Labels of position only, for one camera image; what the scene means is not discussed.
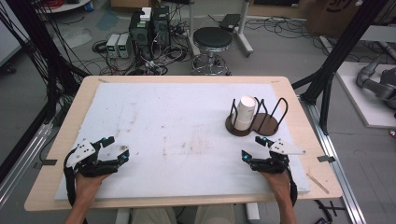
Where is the white floor board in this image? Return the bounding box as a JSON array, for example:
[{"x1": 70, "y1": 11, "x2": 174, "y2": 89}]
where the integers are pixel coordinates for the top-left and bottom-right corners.
[{"x1": 335, "y1": 61, "x2": 396, "y2": 130}]

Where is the white table mat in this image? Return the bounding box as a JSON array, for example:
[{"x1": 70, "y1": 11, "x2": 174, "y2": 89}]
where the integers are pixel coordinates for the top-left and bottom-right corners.
[{"x1": 54, "y1": 81, "x2": 312, "y2": 202}]

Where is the thin wooden stick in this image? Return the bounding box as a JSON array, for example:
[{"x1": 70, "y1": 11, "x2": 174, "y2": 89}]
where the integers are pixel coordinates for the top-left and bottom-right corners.
[{"x1": 305, "y1": 173, "x2": 331, "y2": 195}]

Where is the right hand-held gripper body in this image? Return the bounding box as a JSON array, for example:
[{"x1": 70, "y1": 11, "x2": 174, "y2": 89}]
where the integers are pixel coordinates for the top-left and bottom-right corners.
[{"x1": 250, "y1": 139, "x2": 306, "y2": 175}]

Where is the tangle of floor cables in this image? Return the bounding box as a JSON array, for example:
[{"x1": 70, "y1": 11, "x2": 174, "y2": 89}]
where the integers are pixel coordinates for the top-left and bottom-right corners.
[{"x1": 92, "y1": 29, "x2": 194, "y2": 77}]

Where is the cardboard box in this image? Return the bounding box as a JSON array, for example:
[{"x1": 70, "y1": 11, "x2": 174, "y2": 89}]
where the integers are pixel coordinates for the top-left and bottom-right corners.
[{"x1": 305, "y1": 0, "x2": 389, "y2": 39}]

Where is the black round stool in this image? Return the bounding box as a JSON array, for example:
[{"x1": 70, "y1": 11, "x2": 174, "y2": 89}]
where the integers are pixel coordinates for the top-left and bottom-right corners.
[{"x1": 190, "y1": 26, "x2": 233, "y2": 77}]

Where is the black metal frame stand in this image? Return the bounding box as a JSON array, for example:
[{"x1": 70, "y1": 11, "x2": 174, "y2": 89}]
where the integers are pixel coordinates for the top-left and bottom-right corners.
[
  {"x1": 0, "y1": 0, "x2": 92, "y2": 185},
  {"x1": 291, "y1": 0, "x2": 391, "y2": 135}
]

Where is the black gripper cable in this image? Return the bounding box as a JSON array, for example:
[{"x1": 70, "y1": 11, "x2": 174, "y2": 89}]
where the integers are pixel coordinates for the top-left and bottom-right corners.
[
  {"x1": 287, "y1": 169, "x2": 299, "y2": 207},
  {"x1": 63, "y1": 153, "x2": 78, "y2": 208}
]

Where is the white table leg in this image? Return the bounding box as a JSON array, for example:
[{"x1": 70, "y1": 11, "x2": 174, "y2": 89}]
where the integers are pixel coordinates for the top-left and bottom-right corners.
[
  {"x1": 114, "y1": 207, "x2": 131, "y2": 224},
  {"x1": 245, "y1": 202, "x2": 262, "y2": 224}
]

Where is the aluminium rail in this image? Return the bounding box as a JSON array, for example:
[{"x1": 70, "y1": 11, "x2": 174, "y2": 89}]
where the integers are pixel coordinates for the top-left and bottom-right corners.
[
  {"x1": 298, "y1": 95, "x2": 369, "y2": 224},
  {"x1": 0, "y1": 121, "x2": 54, "y2": 210}
]

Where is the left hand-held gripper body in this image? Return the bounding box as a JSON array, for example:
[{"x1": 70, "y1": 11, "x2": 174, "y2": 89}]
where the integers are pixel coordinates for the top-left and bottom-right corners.
[{"x1": 64, "y1": 139, "x2": 122, "y2": 178}]

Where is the person's right leg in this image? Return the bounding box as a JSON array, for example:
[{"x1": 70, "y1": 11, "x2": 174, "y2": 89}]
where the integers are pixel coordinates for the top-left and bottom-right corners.
[{"x1": 193, "y1": 204, "x2": 236, "y2": 224}]

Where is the small white box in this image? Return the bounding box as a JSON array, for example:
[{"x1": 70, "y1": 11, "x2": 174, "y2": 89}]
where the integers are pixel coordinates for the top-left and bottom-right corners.
[{"x1": 139, "y1": 7, "x2": 153, "y2": 22}]

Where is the person's right hand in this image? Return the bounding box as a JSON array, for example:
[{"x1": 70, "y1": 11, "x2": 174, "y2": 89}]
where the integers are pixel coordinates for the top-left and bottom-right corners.
[{"x1": 260, "y1": 171, "x2": 292, "y2": 201}]

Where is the black flat device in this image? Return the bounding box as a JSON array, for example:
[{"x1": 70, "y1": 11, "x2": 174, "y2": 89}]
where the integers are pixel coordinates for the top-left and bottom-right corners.
[{"x1": 219, "y1": 13, "x2": 242, "y2": 33}]

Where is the black wire cup rack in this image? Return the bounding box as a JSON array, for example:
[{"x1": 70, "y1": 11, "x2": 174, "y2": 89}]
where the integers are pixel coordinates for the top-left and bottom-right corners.
[{"x1": 224, "y1": 96, "x2": 290, "y2": 137}]

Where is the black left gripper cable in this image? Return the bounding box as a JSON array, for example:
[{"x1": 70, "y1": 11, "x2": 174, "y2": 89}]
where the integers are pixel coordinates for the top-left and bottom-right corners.
[{"x1": 63, "y1": 153, "x2": 78, "y2": 208}]

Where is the person's leg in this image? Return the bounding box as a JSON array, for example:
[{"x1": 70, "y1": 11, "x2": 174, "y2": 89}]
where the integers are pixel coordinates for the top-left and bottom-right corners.
[
  {"x1": 193, "y1": 204, "x2": 236, "y2": 224},
  {"x1": 129, "y1": 206, "x2": 179, "y2": 224}
]

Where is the person's left leg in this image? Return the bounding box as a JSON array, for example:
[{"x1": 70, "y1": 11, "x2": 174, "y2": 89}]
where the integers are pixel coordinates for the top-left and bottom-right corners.
[{"x1": 129, "y1": 206, "x2": 179, "y2": 224}]

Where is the person's left hand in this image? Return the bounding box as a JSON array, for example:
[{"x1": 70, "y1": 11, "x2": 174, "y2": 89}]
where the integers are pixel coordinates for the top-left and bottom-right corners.
[{"x1": 75, "y1": 173, "x2": 111, "y2": 201}]

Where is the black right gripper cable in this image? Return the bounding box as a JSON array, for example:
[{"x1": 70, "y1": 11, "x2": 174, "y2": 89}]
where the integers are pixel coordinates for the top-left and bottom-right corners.
[{"x1": 287, "y1": 169, "x2": 299, "y2": 207}]

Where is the stack of white paper cups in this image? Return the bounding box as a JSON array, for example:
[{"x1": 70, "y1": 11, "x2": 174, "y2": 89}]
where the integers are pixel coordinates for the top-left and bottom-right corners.
[{"x1": 232, "y1": 95, "x2": 258, "y2": 132}]

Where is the black computer tower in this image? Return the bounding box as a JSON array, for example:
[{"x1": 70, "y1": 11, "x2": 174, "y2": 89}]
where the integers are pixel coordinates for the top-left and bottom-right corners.
[
  {"x1": 151, "y1": 5, "x2": 172, "y2": 57},
  {"x1": 128, "y1": 8, "x2": 154, "y2": 61}
]

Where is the grey power supply unit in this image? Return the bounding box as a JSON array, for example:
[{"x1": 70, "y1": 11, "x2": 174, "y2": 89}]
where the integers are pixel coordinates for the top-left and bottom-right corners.
[
  {"x1": 117, "y1": 33, "x2": 132, "y2": 59},
  {"x1": 106, "y1": 33, "x2": 121, "y2": 59}
]

